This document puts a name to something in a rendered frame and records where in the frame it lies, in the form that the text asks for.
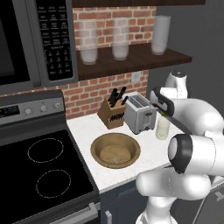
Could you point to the white wall outlet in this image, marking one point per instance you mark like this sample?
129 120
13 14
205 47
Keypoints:
136 77

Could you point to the wooden ice bowl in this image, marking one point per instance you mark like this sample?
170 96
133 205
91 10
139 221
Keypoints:
100 145

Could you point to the clear ice cube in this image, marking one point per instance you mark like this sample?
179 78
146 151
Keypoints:
116 160

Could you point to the grey microwave oven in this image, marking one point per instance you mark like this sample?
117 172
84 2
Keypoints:
17 43

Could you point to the dark blue base cupboard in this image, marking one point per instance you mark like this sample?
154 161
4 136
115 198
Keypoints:
122 204

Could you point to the silver toaster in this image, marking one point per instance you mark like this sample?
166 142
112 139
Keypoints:
140 116

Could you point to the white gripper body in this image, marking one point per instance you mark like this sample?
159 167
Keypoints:
178 92

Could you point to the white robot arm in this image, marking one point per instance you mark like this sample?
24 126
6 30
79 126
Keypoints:
201 151

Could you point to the dark wooden upper cupboard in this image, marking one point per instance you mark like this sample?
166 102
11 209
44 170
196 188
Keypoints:
131 3

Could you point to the clear glass jar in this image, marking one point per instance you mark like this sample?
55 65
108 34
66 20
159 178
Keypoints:
160 35
120 43
88 46

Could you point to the dark wooden wall shelf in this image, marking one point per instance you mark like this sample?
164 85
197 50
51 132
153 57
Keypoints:
134 61

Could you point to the black stove with hob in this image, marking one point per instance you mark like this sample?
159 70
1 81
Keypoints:
43 163

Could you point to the silver stove knob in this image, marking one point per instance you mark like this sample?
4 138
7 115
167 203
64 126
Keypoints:
43 108
57 105
28 111

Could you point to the wooden knife block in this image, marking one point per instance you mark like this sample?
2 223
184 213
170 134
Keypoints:
112 115

